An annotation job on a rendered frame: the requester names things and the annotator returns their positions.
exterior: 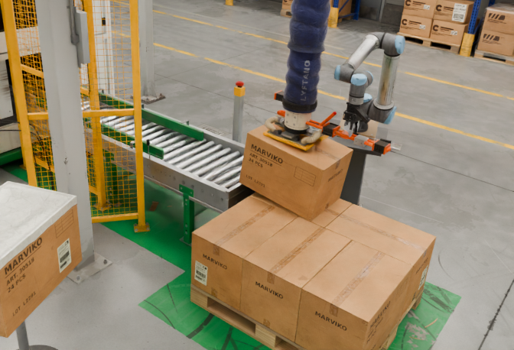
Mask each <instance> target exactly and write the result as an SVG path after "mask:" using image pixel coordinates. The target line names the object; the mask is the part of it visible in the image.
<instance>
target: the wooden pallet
mask: <svg viewBox="0 0 514 350"><path fill-rule="evenodd" d="M424 287H425V286H423V287H422V289H421V291H420V292H419V293H418V295H417V296H416V298H415V299H414V300H413V301H412V303H411V304H410V306H409V307H408V308H407V310H406V311H405V313H404V314H403V315H402V317H401V318H400V320H399V321H398V322H397V323H396V325H395V327H394V328H393V329H392V331H391V332H390V333H389V335H388V336H387V337H386V339H385V341H384V342H383V343H382V344H381V345H380V347H379V349H378V350H381V349H382V350H387V349H388V347H389V346H390V345H391V344H392V342H393V340H394V339H395V335H396V332H397V328H398V325H399V324H400V322H401V321H402V320H403V319H404V317H405V315H406V314H407V313H408V311H409V310H410V309H411V308H412V309H416V308H417V306H418V304H419V303H420V302H421V296H422V294H423V290H424ZM190 301H191V302H193V303H195V304H197V305H198V306H200V307H202V308H203V309H205V310H206V311H208V312H210V313H212V314H213V315H215V316H217V317H219V318H220V319H222V320H223V321H225V322H227V323H229V324H230V325H231V326H234V327H235V328H237V329H239V330H240V331H242V332H244V333H245V334H247V335H249V336H251V337H252V338H254V339H255V340H257V341H259V342H261V343H262V344H263V345H266V346H268V347H269V348H271V349H272V350H307V349H305V348H303V347H301V346H299V345H298V344H296V343H295V342H292V341H291V340H289V339H287V338H285V337H284V336H283V335H280V334H278V333H277V332H275V331H273V330H272V329H270V328H268V327H267V326H264V325H262V324H261V323H260V322H257V321H256V320H254V319H252V318H251V317H249V316H247V315H246V314H244V313H241V312H240V311H238V310H237V309H235V308H233V307H231V306H230V305H228V304H226V303H224V302H223V301H221V300H219V299H217V298H216V297H214V296H212V295H210V294H208V293H207V292H205V291H203V290H201V289H200V288H198V287H196V286H194V285H193V284H190Z"/></svg>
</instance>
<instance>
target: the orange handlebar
mask: <svg viewBox="0 0 514 350"><path fill-rule="evenodd" d="M277 114H278V115H281V116H284V117H285V111H284V110H278V111H277ZM311 122H314V123H318V124H320V122H316V121H313V120H310V122H306V125H310V126H313V127H315V128H319V129H321V130H322V127H323V126H320V125H316V124H314V123H311ZM334 134H336V135H339V136H340V137H341V138H344V139H350V140H353V141H354V138H355V137H356V136H357V135H356V134H352V135H351V136H350V137H349V132H348V131H346V130H345V131H343V130H340V129H338V130H337V131H335V132H334ZM374 142H375V141H372V140H369V139H368V140H367V141H365V142H364V144H365V145H368V146H370V147H372V143H374Z"/></svg>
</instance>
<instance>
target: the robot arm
mask: <svg viewBox="0 0 514 350"><path fill-rule="evenodd" d="M376 49H383V50H384V55H383V60H382V69H381V75H380V80H379V89H378V94H377V98H376V99H375V100H372V96H371V95H370V94H367V93H365V89H366V88H367V87H368V86H370V85H371V84H372V81H373V75H372V74H371V72H369V71H363V72H362V71H359V70H357V68H358V67H359V66H360V65H361V64H362V62H363V61H364V60H365V59H366V58H367V57H368V56H369V54H370V53H371V52H372V51H373V50H376ZM404 49H405V39H404V37H402V36H399V35H396V34H390V33H386V32H383V31H377V32H372V33H370V34H367V35H366V36H365V37H364V38H363V43H362V44H361V45H360V46H359V47H358V48H357V49H356V51H355V52H354V53H353V54H352V55H351V56H350V58H349V59H348V60H347V61H346V62H345V63H344V64H343V65H342V66H341V65H337V67H336V69H335V73H334V78H335V79H337V80H340V81H343V82H346V83H350V94H349V99H348V102H346V103H347V108H346V110H345V112H343V120H346V121H345V122H344V130H346V131H348V132H349V137H350V136H351V135H352V134H353V132H356V133H357V132H359V133H360V132H365V131H367V130H368V122H369V121H370V120H373V121H376V122H380V123H383V124H387V125H389V124H390V123H391V121H392V119H393V117H394V115H395V111H396V106H394V102H393V101H392V95H393V91H394V86H395V78H396V73H397V69H398V64H399V57H400V54H401V53H403V51H404Z"/></svg>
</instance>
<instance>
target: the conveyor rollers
mask: <svg viewBox="0 0 514 350"><path fill-rule="evenodd" d="M84 103H85V104H84ZM86 104H87V106H88V105H89V102H81V107H82V111H83V106H84V108H85V109H84V111H89V110H91V108H90V107H87V110H86V107H85V106H86ZM104 105H107V104H105V103H102V102H99V110H101V106H102V110H107V107H108V109H117V108H114V107H112V106H104ZM88 109H89V110H88ZM108 120H109V126H110V127H112V128H114V123H115V129H118V130H120V129H121V131H123V132H125V133H127V134H130V135H132V136H134V135H135V126H130V125H135V123H134V115H130V116H121V115H120V121H125V120H126V121H127V122H126V127H125V122H119V115H118V116H114V117H105V116H101V117H100V121H101V123H103V124H105V125H108V122H107V121H108ZM116 126H123V127H116ZM147 139H149V140H150V143H151V144H153V145H156V146H158V147H161V148H163V149H164V159H162V161H164V162H166V161H167V163H169V164H172V165H176V164H177V165H176V166H175V167H179V168H181V169H184V168H186V167H187V168H186V169H184V170H186V171H187V172H190V173H193V172H194V171H196V170H198V171H197V172H195V173H193V174H195V175H197V176H199V177H201V176H203V175H205V174H207V173H209V172H211V171H212V170H215V169H216V168H218V167H221V166H223V165H224V164H226V163H228V162H230V161H231V160H234V159H235V160H234V161H232V162H230V163H228V164H226V165H224V166H223V167H221V168H219V169H217V170H215V171H213V172H212V173H209V174H207V175H206V176H204V177H202V178H204V179H205V180H209V181H211V180H212V179H214V178H216V177H218V176H220V175H221V174H223V173H225V172H227V171H228V170H231V169H233V168H234V167H236V166H238V165H240V164H242V159H243V156H241V157H239V156H240V152H239V151H235V152H233V153H231V152H232V151H231V149H230V148H229V147H228V148H226V149H224V150H223V146H222V145H221V144H218V145H217V146H215V147H214V145H215V144H214V142H213V141H210V142H208V143H207V140H206V139H205V138H203V141H199V140H197V139H194V138H191V137H189V136H186V135H185V134H181V133H179V132H176V131H173V130H171V129H169V128H166V127H163V126H161V125H158V124H155V123H154V122H150V121H148V120H145V119H143V118H142V140H143V141H146V140H147ZM179 148H180V149H179ZM194 148H195V149H194ZM208 149H209V150H208ZM206 150H207V151H206ZM221 150H222V151H221ZM172 151H173V152H172ZM203 151H204V152H203ZM218 151H220V152H218ZM201 152H203V153H201ZM217 152H218V153H217ZM200 153H201V154H200ZM215 153H216V154H215ZM230 153H231V154H230ZM197 154H198V155H197ZM212 154H213V155H212ZM227 154H229V155H228V156H226V155H227ZM195 155H196V156H195ZM210 155H212V156H210ZM178 156H179V157H178ZM209 156H210V157H209ZM224 156H226V157H224ZM206 157H207V158H206ZM221 157H224V158H222V159H220V158H221ZM237 157H239V158H237ZM189 158H190V159H189ZM204 158H206V159H204ZM236 158H237V159H236ZM203 159H204V160H203ZM218 159H220V160H218ZM184 160H185V161H184ZM200 160H201V161H200ZM216 160H217V161H216ZM182 161H184V162H182ZM198 161H200V162H198ZM214 161H216V162H214ZM181 162H182V163H181ZM197 162H198V163H197ZM213 162H214V163H213ZM179 163H180V164H179ZM195 163H196V164H195ZM211 163H212V164H211ZM192 164H194V165H192ZM208 164H210V165H208ZM191 165H192V166H191ZM207 165H208V166H207ZM189 166H190V167H189ZM205 166H206V167H205ZM202 167H204V168H203V169H201V170H199V169H200V168H202ZM241 168H242V165H240V166H239V167H237V168H235V169H233V170H231V171H230V172H228V173H226V174H224V175H222V176H221V177H218V178H217V179H215V180H213V181H211V182H213V183H215V184H217V185H220V184H221V183H224V182H226V181H227V180H229V179H231V178H232V177H234V176H236V175H237V174H239V173H241ZM239 178H240V175H238V176H237V177H235V178H234V179H232V180H230V181H229V182H227V183H224V184H223V185H222V187H225V188H227V189H229V188H231V187H232V186H235V185H236V184H237V183H239Z"/></svg>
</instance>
